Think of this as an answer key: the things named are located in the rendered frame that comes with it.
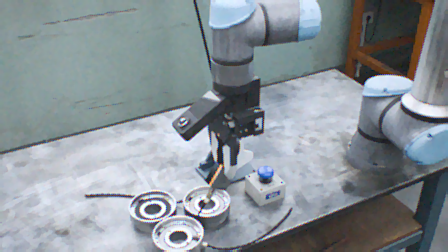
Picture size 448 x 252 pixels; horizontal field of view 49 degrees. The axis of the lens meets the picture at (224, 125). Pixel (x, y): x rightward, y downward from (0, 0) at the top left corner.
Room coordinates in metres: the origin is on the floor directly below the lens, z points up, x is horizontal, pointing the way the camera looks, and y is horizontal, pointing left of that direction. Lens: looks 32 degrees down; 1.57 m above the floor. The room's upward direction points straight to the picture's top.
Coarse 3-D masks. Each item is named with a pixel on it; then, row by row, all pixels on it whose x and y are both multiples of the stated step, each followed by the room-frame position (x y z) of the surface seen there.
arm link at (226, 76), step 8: (216, 64) 0.77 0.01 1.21; (248, 64) 0.77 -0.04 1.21; (216, 72) 0.77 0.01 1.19; (224, 72) 0.76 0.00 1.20; (232, 72) 0.76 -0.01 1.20; (240, 72) 0.76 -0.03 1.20; (248, 72) 0.77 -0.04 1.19; (216, 80) 0.77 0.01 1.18; (224, 80) 0.76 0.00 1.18; (232, 80) 0.76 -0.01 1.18; (240, 80) 0.76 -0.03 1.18; (248, 80) 0.77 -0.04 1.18
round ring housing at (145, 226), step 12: (144, 192) 0.87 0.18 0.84; (156, 192) 0.88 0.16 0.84; (132, 204) 0.84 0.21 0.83; (144, 204) 0.85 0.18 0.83; (156, 204) 0.85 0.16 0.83; (132, 216) 0.80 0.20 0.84; (144, 216) 0.81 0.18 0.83; (156, 216) 0.81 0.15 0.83; (168, 216) 0.80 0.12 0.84; (144, 228) 0.78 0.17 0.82
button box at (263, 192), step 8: (248, 176) 0.93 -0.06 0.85; (256, 176) 0.93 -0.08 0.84; (248, 184) 0.92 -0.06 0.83; (256, 184) 0.90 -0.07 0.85; (264, 184) 0.90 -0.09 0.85; (272, 184) 0.90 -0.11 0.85; (280, 184) 0.90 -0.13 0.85; (248, 192) 0.91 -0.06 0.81; (256, 192) 0.88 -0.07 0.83; (264, 192) 0.87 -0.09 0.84; (272, 192) 0.88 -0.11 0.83; (280, 192) 0.89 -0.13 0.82; (256, 200) 0.88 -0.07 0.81; (264, 200) 0.87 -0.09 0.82; (272, 200) 0.88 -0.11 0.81
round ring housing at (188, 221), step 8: (176, 216) 0.79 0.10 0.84; (184, 216) 0.79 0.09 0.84; (160, 224) 0.77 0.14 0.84; (168, 224) 0.78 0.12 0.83; (184, 224) 0.78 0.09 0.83; (192, 224) 0.78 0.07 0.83; (200, 224) 0.77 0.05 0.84; (160, 232) 0.76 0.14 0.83; (168, 232) 0.76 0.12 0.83; (176, 232) 0.76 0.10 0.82; (184, 232) 0.76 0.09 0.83; (200, 232) 0.76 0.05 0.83; (168, 240) 0.74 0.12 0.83; (184, 240) 0.76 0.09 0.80; (200, 240) 0.72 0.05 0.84; (160, 248) 0.70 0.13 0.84; (176, 248) 0.72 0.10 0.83; (192, 248) 0.70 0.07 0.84; (200, 248) 0.72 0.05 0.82
